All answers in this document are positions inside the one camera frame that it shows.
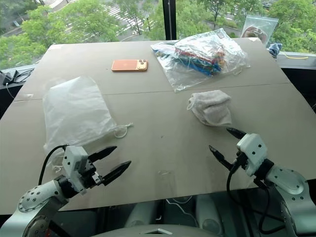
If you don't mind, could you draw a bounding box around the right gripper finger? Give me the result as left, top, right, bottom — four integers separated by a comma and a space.
226, 127, 248, 142
208, 145, 235, 171

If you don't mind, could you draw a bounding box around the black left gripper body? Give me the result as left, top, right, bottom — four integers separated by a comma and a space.
79, 158, 104, 191

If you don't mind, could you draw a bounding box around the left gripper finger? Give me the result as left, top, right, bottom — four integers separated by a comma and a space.
101, 160, 132, 187
87, 145, 118, 164

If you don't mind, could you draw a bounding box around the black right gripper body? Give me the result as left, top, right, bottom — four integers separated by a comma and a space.
231, 150, 249, 171

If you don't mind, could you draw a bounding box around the white cloth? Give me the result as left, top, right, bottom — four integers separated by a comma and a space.
186, 90, 233, 127

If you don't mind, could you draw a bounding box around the white drawstring bag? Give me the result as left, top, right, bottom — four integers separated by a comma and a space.
42, 76, 134, 174

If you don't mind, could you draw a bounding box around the clear bag of colourful items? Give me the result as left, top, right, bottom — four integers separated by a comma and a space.
150, 28, 251, 93

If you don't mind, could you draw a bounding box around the clear zip bag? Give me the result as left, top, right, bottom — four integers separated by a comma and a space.
240, 14, 279, 48

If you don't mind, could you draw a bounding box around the orange smartphone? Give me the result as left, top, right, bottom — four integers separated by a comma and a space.
111, 59, 149, 73

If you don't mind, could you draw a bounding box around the blue cloth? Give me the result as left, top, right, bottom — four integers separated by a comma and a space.
267, 43, 283, 59

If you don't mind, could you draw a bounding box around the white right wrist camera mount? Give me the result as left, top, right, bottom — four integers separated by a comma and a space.
236, 133, 269, 177

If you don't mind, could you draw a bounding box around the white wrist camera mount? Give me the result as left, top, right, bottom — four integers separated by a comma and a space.
236, 133, 269, 177
61, 145, 89, 196

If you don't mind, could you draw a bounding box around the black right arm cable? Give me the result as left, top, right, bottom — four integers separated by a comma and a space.
226, 158, 282, 235

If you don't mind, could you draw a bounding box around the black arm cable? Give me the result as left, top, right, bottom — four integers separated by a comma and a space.
38, 144, 69, 186
226, 158, 282, 235

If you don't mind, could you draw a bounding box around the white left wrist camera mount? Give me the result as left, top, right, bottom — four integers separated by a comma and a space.
61, 145, 89, 196

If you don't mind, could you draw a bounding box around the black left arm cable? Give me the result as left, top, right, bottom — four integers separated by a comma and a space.
38, 144, 69, 186

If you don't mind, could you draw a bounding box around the yellow cable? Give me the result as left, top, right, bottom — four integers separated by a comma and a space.
283, 54, 310, 60

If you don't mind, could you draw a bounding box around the black adapter with cables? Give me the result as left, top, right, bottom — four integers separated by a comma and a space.
0, 68, 34, 86

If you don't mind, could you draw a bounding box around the dark window frame post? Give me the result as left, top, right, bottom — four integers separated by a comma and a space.
161, 0, 180, 40

